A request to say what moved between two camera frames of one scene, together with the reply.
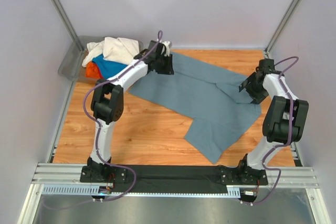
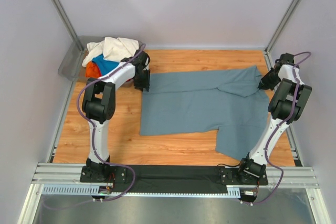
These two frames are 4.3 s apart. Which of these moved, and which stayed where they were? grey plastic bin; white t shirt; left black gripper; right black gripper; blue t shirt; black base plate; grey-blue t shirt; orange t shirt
Moved: grey-blue t shirt; right black gripper; left black gripper
Stayed: black base plate; grey plastic bin; blue t shirt; orange t shirt; white t shirt
